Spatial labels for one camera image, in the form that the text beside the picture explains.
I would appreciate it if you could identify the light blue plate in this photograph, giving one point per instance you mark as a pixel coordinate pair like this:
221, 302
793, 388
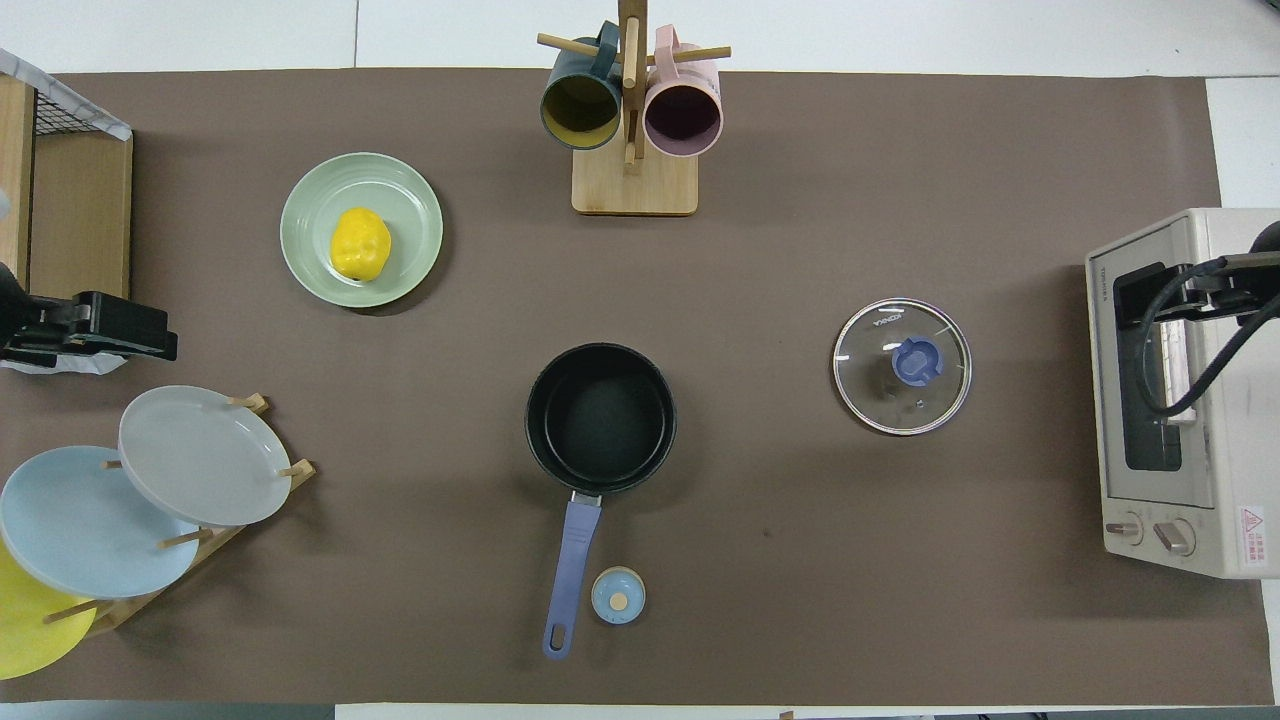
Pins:
80, 530

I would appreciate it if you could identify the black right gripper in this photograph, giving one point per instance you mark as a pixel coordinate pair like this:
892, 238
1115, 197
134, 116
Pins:
1170, 290

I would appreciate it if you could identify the glass lid blue knob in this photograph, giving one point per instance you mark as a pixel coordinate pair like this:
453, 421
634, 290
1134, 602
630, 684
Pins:
917, 362

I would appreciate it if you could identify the beige toaster oven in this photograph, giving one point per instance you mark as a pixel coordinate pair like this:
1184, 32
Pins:
1230, 450

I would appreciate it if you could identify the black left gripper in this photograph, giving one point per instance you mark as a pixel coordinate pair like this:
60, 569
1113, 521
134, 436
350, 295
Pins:
110, 320

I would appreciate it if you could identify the dark teal mug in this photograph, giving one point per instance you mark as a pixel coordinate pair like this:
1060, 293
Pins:
580, 105

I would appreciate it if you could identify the white grey patterned cloth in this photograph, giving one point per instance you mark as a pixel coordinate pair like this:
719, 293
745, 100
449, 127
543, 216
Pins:
60, 88
70, 367

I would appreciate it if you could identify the grey plate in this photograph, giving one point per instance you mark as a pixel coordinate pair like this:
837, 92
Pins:
200, 455

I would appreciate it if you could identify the brown table mat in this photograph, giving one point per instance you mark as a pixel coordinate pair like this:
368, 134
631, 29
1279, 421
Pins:
800, 250

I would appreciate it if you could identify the yellow plate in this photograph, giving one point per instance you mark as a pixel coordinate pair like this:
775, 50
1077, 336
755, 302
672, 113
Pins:
30, 630

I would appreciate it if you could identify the wooden plate rack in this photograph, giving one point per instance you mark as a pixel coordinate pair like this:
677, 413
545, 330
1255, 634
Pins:
120, 610

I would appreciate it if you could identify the light green plate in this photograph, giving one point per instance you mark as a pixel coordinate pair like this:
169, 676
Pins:
405, 200

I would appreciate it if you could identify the wooden mug tree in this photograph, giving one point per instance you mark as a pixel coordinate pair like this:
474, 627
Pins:
635, 190

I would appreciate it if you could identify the wooden shelf unit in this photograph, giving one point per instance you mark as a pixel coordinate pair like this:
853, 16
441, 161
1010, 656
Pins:
80, 220

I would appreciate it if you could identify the pink mug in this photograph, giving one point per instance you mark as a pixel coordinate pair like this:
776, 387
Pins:
683, 115

